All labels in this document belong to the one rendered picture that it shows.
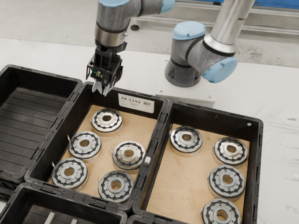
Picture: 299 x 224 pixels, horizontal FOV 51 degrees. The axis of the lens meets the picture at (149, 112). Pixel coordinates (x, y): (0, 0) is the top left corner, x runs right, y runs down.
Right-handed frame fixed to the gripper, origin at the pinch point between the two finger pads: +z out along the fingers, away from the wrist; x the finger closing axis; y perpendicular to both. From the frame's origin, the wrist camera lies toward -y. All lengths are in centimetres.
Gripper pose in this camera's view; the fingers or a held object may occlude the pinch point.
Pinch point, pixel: (103, 89)
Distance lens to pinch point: 95.0
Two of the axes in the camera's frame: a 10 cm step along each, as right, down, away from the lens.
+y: -2.4, 7.0, -6.8
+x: 9.5, 3.2, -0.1
